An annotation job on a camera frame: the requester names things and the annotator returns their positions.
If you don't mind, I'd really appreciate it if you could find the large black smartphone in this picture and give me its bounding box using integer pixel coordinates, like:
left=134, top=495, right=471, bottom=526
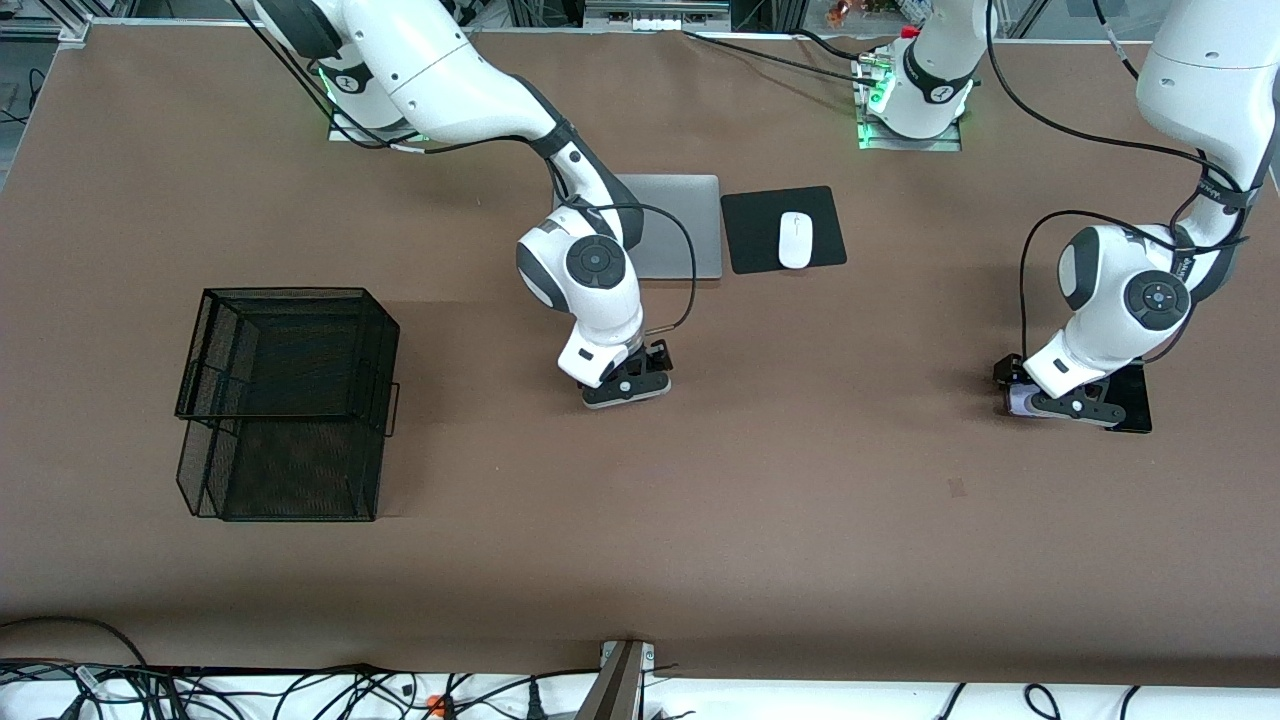
left=1094, top=360, right=1153, bottom=435

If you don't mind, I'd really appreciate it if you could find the silver closed laptop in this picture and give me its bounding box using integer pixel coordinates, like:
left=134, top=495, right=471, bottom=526
left=552, top=175, right=723, bottom=281

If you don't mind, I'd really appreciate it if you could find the black mouse pad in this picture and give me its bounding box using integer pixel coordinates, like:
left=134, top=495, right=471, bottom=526
left=720, top=185, right=848, bottom=276

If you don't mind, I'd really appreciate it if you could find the white computer mouse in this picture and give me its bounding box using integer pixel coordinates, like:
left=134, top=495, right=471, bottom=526
left=778, top=211, right=815, bottom=270

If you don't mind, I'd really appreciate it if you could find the white power strip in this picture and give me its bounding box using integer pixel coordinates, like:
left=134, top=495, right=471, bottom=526
left=584, top=0, right=732, bottom=32

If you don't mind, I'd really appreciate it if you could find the black mesh two-tier tray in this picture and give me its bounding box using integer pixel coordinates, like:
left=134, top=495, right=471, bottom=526
left=175, top=288, right=402, bottom=523

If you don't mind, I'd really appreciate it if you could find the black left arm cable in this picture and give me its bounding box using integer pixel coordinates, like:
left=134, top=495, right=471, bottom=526
left=984, top=0, right=1253, bottom=367

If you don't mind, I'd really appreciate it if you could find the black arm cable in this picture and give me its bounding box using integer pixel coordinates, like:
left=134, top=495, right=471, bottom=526
left=984, top=0, right=1253, bottom=367
left=232, top=0, right=698, bottom=337

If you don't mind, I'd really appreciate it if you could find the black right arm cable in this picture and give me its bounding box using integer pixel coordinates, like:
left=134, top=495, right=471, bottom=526
left=232, top=0, right=698, bottom=337

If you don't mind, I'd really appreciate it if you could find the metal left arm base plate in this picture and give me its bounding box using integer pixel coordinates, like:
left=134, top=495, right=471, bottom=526
left=855, top=55, right=963, bottom=153

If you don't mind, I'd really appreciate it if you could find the black table cable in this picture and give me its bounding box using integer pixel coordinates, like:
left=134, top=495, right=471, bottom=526
left=683, top=30, right=881, bottom=87

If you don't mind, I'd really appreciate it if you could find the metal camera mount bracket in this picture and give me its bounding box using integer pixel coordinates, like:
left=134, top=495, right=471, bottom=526
left=575, top=640, right=657, bottom=720

